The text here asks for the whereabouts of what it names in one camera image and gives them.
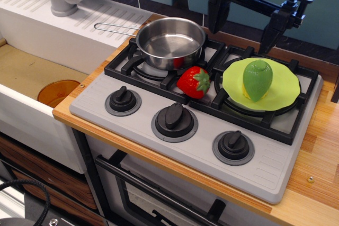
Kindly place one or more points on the stainless steel pan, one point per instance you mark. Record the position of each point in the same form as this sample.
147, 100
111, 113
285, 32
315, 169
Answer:
170, 43

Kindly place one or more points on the red toy strawberry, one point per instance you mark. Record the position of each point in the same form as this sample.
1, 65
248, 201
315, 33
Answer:
194, 82

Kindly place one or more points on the light green plate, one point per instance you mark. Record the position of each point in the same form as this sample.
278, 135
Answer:
283, 92

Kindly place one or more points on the black middle stove knob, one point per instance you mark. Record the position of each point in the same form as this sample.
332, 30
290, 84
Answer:
174, 124

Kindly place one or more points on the black stove knob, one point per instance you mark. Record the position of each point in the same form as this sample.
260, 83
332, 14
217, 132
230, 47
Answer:
233, 148
174, 124
123, 102

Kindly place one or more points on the black right stove knob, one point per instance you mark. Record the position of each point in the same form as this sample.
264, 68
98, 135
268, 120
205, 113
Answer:
233, 148

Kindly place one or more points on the grey toy stove top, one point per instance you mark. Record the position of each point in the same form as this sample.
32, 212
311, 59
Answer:
265, 176

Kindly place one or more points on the black left stove knob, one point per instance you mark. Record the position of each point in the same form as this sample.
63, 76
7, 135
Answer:
123, 102

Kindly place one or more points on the black right burner grate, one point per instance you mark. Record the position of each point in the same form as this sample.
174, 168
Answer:
282, 125

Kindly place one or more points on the black burner grate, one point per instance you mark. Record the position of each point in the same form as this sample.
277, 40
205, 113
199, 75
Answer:
130, 67
282, 125

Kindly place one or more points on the black left burner grate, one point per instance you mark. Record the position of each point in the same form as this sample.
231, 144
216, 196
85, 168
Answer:
130, 67

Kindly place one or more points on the white toy sink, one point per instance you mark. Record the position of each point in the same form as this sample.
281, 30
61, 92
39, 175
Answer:
38, 48

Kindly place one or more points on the orange plastic drain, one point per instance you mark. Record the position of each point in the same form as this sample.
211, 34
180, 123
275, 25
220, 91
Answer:
54, 93

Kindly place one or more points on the wooden drawer fronts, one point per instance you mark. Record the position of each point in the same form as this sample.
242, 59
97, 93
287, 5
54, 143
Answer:
69, 191

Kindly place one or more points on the oven door with handle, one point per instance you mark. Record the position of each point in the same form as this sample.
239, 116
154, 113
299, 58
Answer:
147, 195

